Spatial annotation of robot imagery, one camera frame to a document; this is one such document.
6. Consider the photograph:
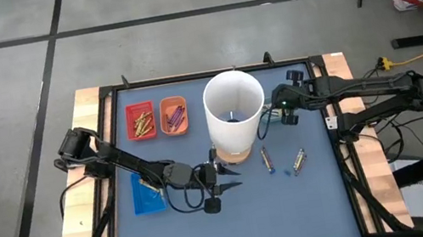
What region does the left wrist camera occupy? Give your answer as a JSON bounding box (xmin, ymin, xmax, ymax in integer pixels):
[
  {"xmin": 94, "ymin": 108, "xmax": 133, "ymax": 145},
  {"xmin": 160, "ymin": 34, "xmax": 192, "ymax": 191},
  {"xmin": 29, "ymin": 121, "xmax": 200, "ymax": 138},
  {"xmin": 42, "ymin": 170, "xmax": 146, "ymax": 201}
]
[{"xmin": 202, "ymin": 195, "xmax": 223, "ymax": 216}]

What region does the blue-grey table mat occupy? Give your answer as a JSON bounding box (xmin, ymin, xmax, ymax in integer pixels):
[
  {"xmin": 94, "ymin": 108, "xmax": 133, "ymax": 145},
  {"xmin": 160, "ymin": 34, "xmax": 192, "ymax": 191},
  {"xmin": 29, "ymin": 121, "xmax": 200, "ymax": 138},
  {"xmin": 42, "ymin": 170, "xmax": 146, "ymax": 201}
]
[{"xmin": 85, "ymin": 54, "xmax": 364, "ymax": 237}]

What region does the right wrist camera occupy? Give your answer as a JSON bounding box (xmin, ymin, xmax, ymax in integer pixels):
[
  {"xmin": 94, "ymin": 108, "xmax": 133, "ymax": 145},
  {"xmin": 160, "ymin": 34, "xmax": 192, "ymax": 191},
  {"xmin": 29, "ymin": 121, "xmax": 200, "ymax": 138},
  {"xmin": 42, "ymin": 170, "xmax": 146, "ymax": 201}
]
[{"xmin": 279, "ymin": 108, "xmax": 301, "ymax": 128}]

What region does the orange plastic bin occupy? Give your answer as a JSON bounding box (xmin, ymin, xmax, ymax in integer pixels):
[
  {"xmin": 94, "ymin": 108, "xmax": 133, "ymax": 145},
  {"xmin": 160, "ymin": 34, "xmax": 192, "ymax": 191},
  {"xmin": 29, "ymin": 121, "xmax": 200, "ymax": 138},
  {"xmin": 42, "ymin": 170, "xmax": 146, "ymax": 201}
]
[{"xmin": 155, "ymin": 93, "xmax": 192, "ymax": 138}]

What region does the blue plastic basket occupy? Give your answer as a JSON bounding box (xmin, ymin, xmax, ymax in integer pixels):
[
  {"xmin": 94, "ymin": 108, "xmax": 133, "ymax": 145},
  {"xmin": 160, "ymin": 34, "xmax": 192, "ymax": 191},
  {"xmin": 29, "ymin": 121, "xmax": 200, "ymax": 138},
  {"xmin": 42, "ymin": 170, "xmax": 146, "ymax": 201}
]
[{"xmin": 128, "ymin": 167, "xmax": 169, "ymax": 217}]

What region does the black camera cable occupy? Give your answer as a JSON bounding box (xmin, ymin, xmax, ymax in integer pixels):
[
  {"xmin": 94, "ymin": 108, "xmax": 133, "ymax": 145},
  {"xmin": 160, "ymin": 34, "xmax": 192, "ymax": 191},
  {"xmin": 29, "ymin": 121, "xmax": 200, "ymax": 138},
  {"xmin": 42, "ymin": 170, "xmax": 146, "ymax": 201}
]
[
  {"xmin": 252, "ymin": 104, "xmax": 284, "ymax": 141},
  {"xmin": 161, "ymin": 178, "xmax": 211, "ymax": 218}
]

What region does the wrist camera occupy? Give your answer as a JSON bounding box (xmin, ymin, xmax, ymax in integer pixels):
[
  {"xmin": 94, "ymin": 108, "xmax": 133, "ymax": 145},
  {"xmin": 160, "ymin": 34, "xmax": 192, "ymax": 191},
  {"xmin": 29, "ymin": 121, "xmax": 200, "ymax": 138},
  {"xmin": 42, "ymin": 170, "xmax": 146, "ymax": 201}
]
[
  {"xmin": 279, "ymin": 108, "xmax": 301, "ymax": 128},
  {"xmin": 202, "ymin": 195, "xmax": 223, "ymax": 216}
]

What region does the white box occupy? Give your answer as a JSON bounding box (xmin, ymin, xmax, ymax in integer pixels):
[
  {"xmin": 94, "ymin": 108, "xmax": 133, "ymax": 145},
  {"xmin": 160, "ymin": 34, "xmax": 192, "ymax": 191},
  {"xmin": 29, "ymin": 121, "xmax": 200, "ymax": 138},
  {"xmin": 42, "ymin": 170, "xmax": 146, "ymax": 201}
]
[{"xmin": 390, "ymin": 155, "xmax": 423, "ymax": 228}]

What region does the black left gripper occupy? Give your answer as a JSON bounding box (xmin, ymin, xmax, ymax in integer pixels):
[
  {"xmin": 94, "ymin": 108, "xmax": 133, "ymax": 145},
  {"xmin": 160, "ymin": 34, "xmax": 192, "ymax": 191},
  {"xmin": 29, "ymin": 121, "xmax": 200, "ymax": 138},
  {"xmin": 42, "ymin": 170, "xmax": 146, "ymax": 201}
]
[{"xmin": 161, "ymin": 151, "xmax": 246, "ymax": 205}]

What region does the orange crayon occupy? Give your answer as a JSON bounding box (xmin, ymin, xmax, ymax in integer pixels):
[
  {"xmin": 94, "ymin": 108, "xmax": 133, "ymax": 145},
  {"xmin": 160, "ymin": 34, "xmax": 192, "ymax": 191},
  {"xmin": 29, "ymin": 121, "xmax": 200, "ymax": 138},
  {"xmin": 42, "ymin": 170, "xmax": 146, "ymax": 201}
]
[{"xmin": 133, "ymin": 110, "xmax": 149, "ymax": 126}]

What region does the red plastic basket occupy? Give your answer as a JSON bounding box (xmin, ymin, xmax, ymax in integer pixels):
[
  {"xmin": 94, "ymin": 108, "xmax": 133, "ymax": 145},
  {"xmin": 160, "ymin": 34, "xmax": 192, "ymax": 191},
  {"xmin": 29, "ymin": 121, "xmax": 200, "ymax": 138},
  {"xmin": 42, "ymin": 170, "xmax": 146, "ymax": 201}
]
[{"xmin": 121, "ymin": 99, "xmax": 160, "ymax": 144}]

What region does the yellow-green crayon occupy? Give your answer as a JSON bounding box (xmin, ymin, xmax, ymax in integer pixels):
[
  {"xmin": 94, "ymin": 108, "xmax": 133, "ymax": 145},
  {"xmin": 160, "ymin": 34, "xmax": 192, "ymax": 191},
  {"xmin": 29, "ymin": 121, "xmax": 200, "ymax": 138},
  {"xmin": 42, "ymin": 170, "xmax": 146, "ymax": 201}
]
[{"xmin": 290, "ymin": 148, "xmax": 307, "ymax": 174}]

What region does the black right camera cable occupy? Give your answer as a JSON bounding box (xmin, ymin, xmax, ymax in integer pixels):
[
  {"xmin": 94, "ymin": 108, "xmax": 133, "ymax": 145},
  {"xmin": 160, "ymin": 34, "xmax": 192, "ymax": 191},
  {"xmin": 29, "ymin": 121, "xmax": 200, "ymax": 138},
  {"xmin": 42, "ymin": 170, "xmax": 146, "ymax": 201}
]
[{"xmin": 252, "ymin": 104, "xmax": 284, "ymax": 141}]

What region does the white lamp wooden base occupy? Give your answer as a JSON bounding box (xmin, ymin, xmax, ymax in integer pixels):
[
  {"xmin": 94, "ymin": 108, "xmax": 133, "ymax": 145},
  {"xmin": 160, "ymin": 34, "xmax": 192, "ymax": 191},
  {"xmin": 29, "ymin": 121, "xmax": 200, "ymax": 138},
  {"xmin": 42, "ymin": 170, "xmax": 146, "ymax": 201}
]
[{"xmin": 199, "ymin": 65, "xmax": 277, "ymax": 169}]

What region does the black left camera cable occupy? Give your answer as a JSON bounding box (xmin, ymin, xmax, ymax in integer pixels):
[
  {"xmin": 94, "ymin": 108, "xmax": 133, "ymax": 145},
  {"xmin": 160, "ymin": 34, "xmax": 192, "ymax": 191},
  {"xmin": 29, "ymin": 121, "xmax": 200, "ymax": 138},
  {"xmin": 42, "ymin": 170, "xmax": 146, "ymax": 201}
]
[{"xmin": 161, "ymin": 178, "xmax": 211, "ymax": 218}]

